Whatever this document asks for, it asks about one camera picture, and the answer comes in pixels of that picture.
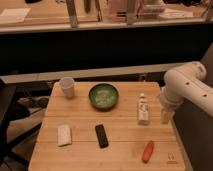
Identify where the metal frame post right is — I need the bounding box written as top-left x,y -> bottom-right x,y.
126,0 -> 136,25

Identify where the metal frame post left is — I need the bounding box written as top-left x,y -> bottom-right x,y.
66,0 -> 78,28

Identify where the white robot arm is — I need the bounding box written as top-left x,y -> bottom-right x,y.
159,61 -> 213,124

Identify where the white paper sheet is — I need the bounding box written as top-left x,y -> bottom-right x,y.
0,8 -> 30,24

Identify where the orange carrot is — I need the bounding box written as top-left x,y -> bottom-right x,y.
142,141 -> 154,163

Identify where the black rectangular remote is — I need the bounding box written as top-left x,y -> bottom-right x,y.
95,124 -> 108,148

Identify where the white paper cup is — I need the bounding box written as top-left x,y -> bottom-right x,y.
59,77 -> 74,98

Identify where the small white bottle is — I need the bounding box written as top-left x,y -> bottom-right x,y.
138,93 -> 149,125

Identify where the metal frame post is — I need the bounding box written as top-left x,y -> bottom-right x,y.
126,0 -> 136,25
66,0 -> 78,28

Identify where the green bowl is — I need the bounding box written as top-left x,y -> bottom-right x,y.
88,83 -> 119,110

